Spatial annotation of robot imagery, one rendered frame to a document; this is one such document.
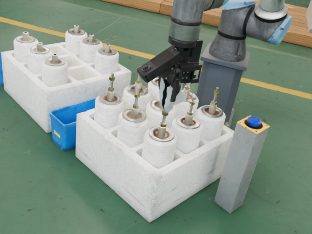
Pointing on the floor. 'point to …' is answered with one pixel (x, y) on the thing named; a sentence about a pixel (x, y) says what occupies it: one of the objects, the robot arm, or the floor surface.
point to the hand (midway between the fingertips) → (164, 107)
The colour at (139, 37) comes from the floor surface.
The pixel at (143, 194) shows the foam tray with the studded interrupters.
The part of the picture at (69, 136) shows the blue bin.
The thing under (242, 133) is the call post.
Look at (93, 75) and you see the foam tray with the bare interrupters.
